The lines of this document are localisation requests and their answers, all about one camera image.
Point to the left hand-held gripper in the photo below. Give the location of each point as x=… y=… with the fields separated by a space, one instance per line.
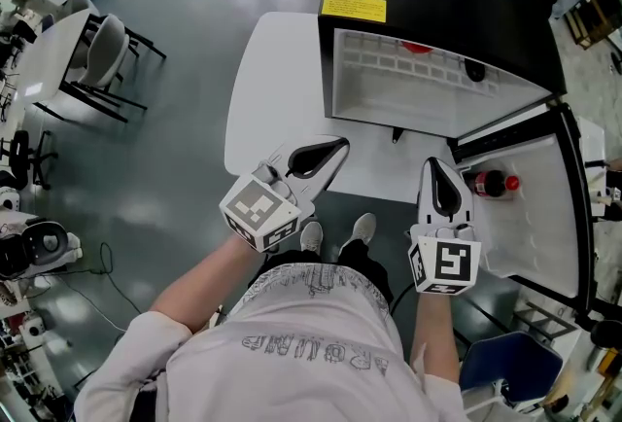
x=257 y=211

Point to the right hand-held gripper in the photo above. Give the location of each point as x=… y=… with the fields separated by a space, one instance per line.
x=447 y=264

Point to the person's left forearm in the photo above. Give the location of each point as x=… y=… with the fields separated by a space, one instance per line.
x=199 y=289

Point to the person's right forearm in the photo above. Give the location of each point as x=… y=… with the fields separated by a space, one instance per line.
x=435 y=337

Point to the dark soda bottle red cap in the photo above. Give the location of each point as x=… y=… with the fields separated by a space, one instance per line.
x=488 y=184

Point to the person's left grey shoe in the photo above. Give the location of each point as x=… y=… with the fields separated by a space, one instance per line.
x=311 y=237

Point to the person's grey shoe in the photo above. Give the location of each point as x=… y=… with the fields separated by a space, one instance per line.
x=311 y=237
x=360 y=230

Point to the person's right grey shoe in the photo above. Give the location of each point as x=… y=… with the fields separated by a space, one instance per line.
x=360 y=230

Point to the person's black trousers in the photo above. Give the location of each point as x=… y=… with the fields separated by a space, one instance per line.
x=359 y=264

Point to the red round fruit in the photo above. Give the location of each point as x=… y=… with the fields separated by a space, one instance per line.
x=417 y=47

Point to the white box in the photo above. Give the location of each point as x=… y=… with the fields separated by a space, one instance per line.
x=592 y=143

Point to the person's white printed shirt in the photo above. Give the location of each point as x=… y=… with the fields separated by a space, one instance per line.
x=291 y=362

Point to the wooden rack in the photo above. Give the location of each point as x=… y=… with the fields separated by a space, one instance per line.
x=593 y=16

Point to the grey chair black legs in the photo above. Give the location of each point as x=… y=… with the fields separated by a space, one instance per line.
x=107 y=50
x=78 y=2

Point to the white table black legs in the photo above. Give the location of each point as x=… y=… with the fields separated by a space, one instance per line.
x=58 y=55

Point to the white and black machine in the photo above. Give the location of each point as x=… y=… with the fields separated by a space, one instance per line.
x=39 y=245

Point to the black office chair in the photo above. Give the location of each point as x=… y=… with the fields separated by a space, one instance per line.
x=24 y=157

